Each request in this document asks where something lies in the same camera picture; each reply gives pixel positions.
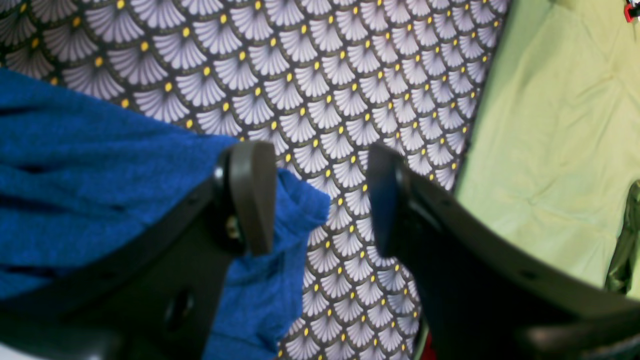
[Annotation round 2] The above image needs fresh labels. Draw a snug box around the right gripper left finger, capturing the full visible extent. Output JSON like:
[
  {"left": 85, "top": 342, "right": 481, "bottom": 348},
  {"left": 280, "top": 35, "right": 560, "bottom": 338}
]
[{"left": 1, "top": 141, "right": 278, "bottom": 360}]

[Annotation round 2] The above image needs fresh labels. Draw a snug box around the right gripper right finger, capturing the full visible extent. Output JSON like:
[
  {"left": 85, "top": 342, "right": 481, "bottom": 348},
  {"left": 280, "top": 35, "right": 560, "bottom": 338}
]
[{"left": 366, "top": 144, "right": 640, "bottom": 360}]

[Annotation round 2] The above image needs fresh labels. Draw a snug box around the light green cloth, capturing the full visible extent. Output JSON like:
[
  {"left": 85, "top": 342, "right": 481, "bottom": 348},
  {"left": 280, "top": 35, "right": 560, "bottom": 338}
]
[{"left": 455, "top": 0, "right": 640, "bottom": 289}]

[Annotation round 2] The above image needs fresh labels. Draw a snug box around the fan-patterned tablecloth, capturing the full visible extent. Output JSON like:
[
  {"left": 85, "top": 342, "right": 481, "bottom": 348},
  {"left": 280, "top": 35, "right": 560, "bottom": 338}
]
[{"left": 0, "top": 0, "right": 512, "bottom": 360}]

